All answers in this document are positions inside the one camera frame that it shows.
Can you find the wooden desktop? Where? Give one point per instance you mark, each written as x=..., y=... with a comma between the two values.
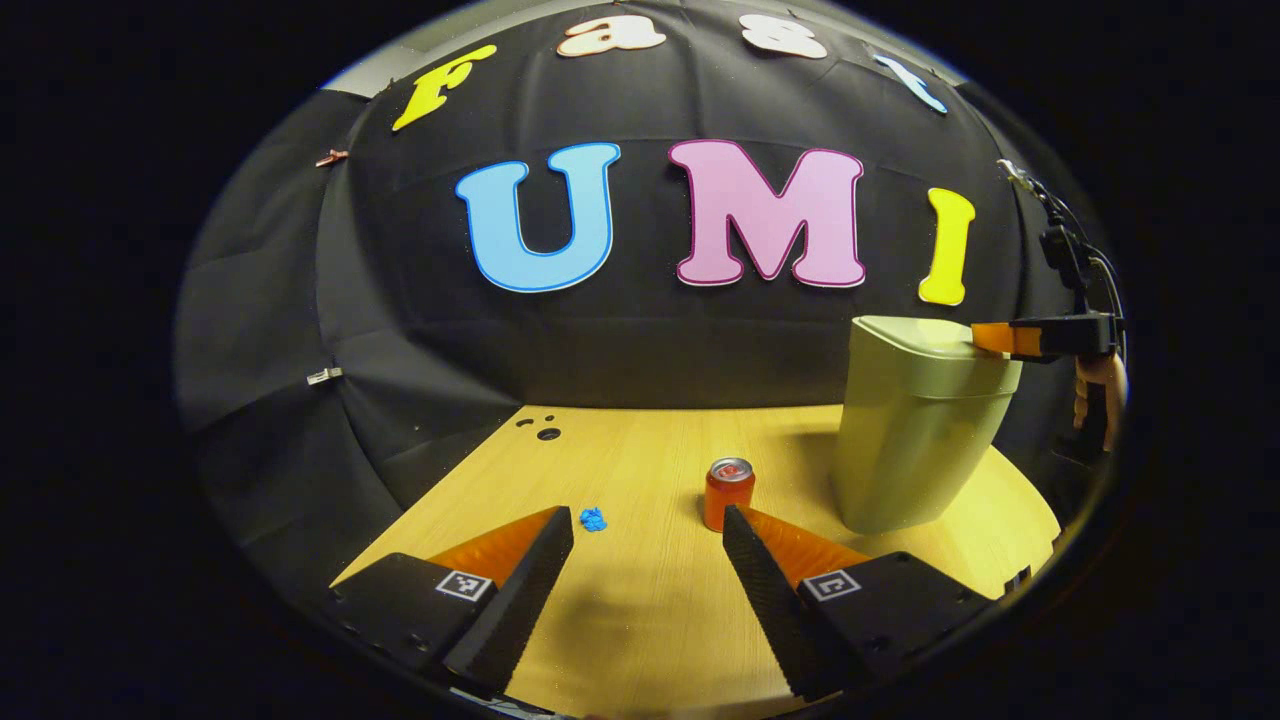
x=640, y=470

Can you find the orange pop can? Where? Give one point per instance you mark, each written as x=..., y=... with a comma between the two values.
x=728, y=495

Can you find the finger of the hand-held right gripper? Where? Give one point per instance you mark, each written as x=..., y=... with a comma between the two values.
x=1000, y=339

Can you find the silver cloth clip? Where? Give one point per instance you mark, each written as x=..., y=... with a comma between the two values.
x=324, y=376

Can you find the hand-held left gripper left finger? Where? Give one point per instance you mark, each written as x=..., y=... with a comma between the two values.
x=525, y=585

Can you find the red cloth clip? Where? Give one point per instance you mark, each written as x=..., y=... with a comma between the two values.
x=332, y=157

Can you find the pale green desktop garbage bin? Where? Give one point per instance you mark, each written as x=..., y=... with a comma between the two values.
x=900, y=440

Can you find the blue paper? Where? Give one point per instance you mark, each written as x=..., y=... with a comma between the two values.
x=593, y=519

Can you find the black backdrop cloth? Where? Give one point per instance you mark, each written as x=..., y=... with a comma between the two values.
x=400, y=300

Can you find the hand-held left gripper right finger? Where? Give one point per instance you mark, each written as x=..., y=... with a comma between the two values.
x=765, y=590

